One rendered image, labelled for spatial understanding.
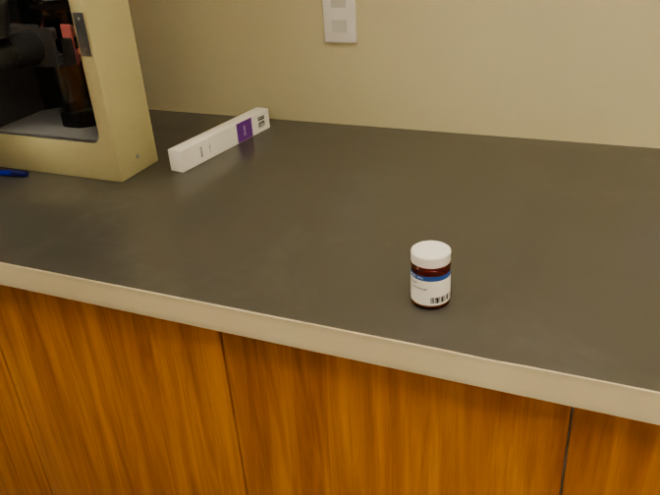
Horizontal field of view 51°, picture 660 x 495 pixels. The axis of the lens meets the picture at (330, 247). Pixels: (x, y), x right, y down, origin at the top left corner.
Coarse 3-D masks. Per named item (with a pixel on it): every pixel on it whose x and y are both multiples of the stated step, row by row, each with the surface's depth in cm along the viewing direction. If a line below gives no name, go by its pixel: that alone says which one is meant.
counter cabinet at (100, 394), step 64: (0, 320) 111; (64, 320) 105; (128, 320) 99; (0, 384) 120; (64, 384) 113; (128, 384) 106; (192, 384) 99; (256, 384) 94; (320, 384) 89; (384, 384) 85; (448, 384) 81; (0, 448) 131; (64, 448) 122; (128, 448) 114; (192, 448) 107; (256, 448) 100; (320, 448) 95; (384, 448) 90; (448, 448) 85; (512, 448) 81; (576, 448) 78; (640, 448) 74
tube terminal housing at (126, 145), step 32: (96, 0) 112; (96, 32) 113; (128, 32) 120; (96, 64) 114; (128, 64) 121; (96, 96) 117; (128, 96) 122; (128, 128) 123; (0, 160) 134; (32, 160) 130; (64, 160) 127; (96, 160) 124; (128, 160) 125
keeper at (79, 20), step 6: (72, 12) 111; (78, 12) 110; (78, 18) 111; (78, 24) 111; (84, 24) 111; (78, 30) 112; (84, 30) 112; (78, 36) 113; (84, 36) 112; (84, 42) 113; (84, 48) 113; (84, 54) 114; (90, 54) 113
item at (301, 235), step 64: (192, 128) 150; (320, 128) 144; (384, 128) 142; (0, 192) 123; (64, 192) 121; (128, 192) 120; (192, 192) 118; (256, 192) 116; (320, 192) 115; (384, 192) 113; (448, 192) 112; (512, 192) 110; (576, 192) 109; (640, 192) 107; (0, 256) 101; (64, 256) 100; (128, 256) 99; (192, 256) 97; (256, 256) 96; (320, 256) 95; (384, 256) 94; (512, 256) 92; (576, 256) 91; (640, 256) 90; (192, 320) 89; (256, 320) 84; (320, 320) 81; (384, 320) 81; (448, 320) 80; (512, 320) 79; (576, 320) 78; (640, 320) 78; (512, 384) 74; (576, 384) 70; (640, 384) 68
